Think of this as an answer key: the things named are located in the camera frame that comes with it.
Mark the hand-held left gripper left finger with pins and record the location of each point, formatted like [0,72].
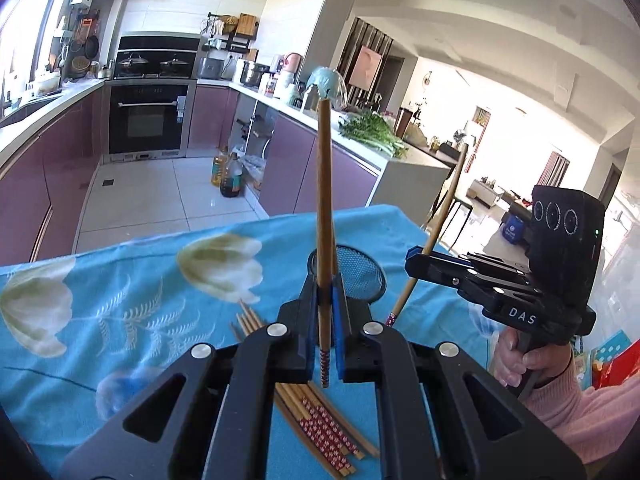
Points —
[295,342]

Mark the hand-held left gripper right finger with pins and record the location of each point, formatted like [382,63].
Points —
[341,340]

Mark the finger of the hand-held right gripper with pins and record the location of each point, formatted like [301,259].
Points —
[450,256]
[450,274]

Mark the wooden chopstick red patterned end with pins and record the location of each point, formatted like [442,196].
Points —
[440,220]
[324,185]

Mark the black mesh utensil holder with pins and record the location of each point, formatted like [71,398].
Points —
[360,270]

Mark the bunch of wooden chopsticks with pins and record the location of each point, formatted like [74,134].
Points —
[320,425]

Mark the person's right forearm pink sleeve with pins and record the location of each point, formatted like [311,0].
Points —
[590,410]

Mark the person's right hand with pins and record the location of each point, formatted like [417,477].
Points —
[542,362]

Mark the blue bin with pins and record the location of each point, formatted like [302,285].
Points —
[515,230]

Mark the colourful printed bag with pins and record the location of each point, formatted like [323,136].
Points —
[612,360]

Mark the green leafy vegetables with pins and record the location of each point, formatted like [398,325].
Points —
[372,132]

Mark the blue floral tablecloth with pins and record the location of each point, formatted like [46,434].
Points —
[150,310]

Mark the purple kitchen cabinet beside oven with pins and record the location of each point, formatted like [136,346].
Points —
[290,160]

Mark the yellow oil bottle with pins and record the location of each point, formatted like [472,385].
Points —
[217,170]

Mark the pink kettle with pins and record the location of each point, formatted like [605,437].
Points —
[292,65]

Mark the stainless steel stock pot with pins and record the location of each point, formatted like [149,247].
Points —
[254,74]

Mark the black built-in oven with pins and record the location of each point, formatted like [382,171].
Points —
[147,117]

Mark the silver rice cooker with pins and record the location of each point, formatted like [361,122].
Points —
[211,67]

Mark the purple kitchen cabinet under window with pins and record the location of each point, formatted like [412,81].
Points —
[45,185]

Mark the dark cooking pot with lid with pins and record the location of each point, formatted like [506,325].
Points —
[175,65]
[132,62]

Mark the black range hood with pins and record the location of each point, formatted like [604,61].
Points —
[157,45]

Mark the pink wall painting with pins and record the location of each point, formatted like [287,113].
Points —
[366,66]

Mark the black wall shelf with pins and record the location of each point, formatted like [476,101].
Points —
[232,35]

